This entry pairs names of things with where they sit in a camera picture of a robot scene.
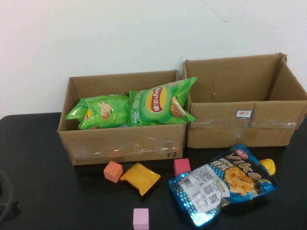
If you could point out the green Lay's chips bag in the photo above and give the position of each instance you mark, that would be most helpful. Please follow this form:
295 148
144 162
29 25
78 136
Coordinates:
148 112

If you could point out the cardboard box with white label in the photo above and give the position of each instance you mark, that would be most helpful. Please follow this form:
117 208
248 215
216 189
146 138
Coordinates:
227 134

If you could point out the pink foam cube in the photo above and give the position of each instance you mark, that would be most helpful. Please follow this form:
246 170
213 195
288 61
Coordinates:
141 219

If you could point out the white label sticker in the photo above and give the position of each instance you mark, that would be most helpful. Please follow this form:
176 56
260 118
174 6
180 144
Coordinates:
244 113

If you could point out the red foam cube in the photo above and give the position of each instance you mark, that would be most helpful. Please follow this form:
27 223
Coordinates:
181 165

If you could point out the blue Vikar shrimp chips bag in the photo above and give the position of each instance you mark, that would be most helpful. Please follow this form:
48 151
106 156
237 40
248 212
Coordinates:
216 187

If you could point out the crumpled green chips bag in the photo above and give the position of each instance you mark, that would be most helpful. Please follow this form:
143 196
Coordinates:
108 112

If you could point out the yellow snack packet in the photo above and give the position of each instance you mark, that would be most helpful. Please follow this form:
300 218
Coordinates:
140 178

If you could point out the cardboard box with F2 print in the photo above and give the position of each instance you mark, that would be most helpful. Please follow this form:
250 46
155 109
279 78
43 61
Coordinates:
120 143

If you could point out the orange foam cube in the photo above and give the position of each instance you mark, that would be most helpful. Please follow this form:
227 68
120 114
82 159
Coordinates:
112 171

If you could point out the yellow rubber duck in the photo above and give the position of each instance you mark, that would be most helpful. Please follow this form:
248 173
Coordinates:
268 165

